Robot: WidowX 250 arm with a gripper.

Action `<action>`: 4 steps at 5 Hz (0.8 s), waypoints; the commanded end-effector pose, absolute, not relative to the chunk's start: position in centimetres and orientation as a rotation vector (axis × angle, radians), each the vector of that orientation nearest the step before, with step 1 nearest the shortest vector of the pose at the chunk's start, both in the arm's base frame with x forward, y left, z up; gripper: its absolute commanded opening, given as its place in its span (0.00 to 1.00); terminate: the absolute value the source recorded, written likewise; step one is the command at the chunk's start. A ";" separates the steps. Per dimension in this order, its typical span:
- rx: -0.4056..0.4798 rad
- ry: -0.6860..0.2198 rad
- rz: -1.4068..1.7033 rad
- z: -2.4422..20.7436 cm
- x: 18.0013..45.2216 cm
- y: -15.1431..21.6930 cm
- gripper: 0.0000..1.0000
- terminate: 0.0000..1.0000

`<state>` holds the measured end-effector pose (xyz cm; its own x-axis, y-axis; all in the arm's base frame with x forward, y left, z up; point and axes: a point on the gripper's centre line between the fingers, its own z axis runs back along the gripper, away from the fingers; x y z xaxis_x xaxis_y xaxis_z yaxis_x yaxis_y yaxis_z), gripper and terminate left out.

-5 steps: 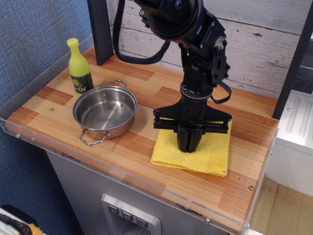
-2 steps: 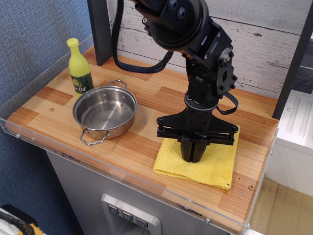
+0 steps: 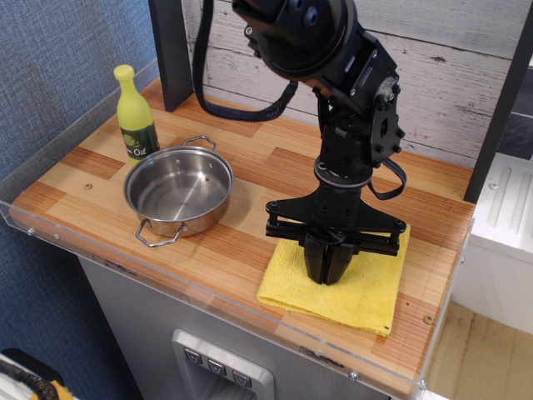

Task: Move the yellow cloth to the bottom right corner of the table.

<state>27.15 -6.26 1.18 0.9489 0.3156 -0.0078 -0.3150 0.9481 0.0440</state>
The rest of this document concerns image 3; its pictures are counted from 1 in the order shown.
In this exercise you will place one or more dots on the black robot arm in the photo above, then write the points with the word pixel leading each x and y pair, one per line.
pixel 322 44

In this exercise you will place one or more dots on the black left frame post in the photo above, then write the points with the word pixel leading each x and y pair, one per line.
pixel 170 39

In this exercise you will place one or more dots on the black and yellow object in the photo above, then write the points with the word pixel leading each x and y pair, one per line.
pixel 25 377

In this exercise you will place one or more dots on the grey toy fridge cabinet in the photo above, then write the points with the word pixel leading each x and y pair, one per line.
pixel 178 350

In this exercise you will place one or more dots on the yellow cloth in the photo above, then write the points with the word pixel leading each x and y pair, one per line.
pixel 364 298

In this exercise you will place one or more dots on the white toy sink unit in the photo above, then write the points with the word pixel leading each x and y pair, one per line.
pixel 494 278

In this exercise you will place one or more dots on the black right frame post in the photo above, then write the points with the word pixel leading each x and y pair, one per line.
pixel 504 105

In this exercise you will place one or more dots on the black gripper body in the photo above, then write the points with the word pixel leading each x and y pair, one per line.
pixel 335 217

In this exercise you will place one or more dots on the clear acrylic table guard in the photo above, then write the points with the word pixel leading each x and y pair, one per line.
pixel 77 203

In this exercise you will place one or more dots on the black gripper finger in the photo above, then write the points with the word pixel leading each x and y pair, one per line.
pixel 338 258
pixel 315 256

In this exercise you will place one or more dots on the yellow olive oil bottle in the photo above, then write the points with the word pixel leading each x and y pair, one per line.
pixel 135 117

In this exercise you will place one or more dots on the black frame post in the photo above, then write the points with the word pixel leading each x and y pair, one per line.
pixel 504 105
pixel 170 39

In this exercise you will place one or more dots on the stainless steel pot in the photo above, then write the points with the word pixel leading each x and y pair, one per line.
pixel 179 191

